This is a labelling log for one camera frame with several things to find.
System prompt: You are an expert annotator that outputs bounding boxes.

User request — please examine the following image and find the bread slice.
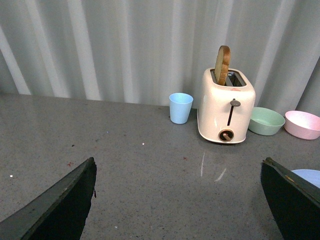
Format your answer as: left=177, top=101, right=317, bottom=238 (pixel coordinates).
left=214, top=45, right=231, bottom=86

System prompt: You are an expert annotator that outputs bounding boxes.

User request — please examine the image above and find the grey curtain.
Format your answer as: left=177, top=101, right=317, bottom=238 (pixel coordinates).
left=0, top=0, right=320, bottom=115

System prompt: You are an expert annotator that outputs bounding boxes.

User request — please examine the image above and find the pink bowl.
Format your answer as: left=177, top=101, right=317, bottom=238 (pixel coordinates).
left=284, top=110, right=320, bottom=140

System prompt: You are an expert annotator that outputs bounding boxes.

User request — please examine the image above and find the cream toaster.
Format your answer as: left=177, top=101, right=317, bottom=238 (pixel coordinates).
left=197, top=68, right=256, bottom=144

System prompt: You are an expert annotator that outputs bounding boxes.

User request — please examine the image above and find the light blue plate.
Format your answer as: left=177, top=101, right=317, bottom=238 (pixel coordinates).
left=292, top=169, right=320, bottom=188

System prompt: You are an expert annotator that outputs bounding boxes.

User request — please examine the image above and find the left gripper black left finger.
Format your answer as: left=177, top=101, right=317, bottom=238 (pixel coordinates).
left=0, top=157, right=97, bottom=240

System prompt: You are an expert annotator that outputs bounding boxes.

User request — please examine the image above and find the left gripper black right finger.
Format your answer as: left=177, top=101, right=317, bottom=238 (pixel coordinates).
left=260, top=157, right=320, bottom=240

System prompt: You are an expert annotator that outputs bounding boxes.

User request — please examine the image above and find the green bowl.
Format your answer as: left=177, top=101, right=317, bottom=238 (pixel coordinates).
left=248, top=107, right=286, bottom=136

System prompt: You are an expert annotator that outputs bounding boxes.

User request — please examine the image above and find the light blue cup behind toaster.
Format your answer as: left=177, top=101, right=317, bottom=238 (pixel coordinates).
left=169, top=92, right=194, bottom=124

